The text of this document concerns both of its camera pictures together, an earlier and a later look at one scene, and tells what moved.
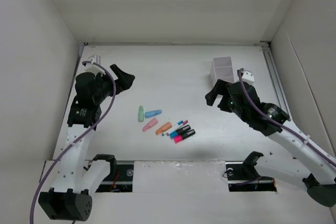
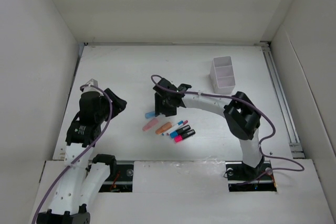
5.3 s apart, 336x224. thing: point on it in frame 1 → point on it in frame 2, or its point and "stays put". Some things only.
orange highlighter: x=164 y=128 stays put
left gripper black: x=124 y=81 → x=118 y=105
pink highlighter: x=151 y=123 stays put
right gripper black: x=220 y=87 → x=160 y=108
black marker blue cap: x=180 y=131 stays put
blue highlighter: x=150 y=114 stays put
